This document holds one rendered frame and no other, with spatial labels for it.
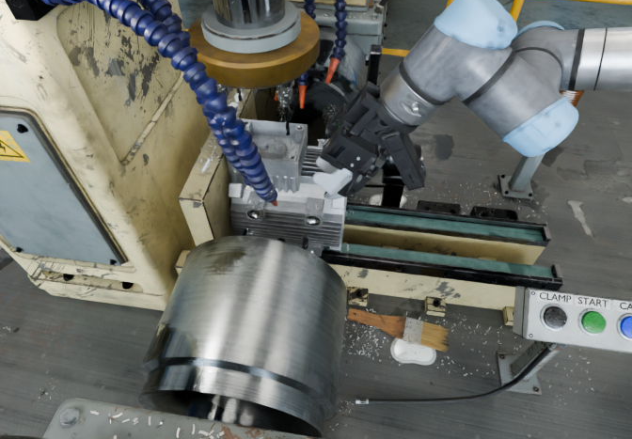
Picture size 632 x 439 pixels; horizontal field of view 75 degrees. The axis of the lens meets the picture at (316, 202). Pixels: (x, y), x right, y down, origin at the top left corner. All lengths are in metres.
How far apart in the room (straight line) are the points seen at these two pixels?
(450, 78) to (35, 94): 0.46
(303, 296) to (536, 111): 0.34
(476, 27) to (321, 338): 0.38
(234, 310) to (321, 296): 0.11
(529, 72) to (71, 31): 0.52
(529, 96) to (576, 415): 0.62
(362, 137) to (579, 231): 0.74
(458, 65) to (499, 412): 0.62
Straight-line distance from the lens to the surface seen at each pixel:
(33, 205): 0.74
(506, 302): 0.94
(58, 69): 0.56
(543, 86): 0.52
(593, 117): 1.58
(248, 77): 0.53
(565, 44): 0.62
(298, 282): 0.52
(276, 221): 0.72
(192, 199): 0.63
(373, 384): 0.84
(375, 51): 0.73
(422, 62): 0.50
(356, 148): 0.56
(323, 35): 0.96
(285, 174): 0.68
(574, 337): 0.69
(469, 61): 0.49
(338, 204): 0.68
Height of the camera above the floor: 1.59
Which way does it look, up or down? 49 degrees down
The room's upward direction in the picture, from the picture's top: straight up
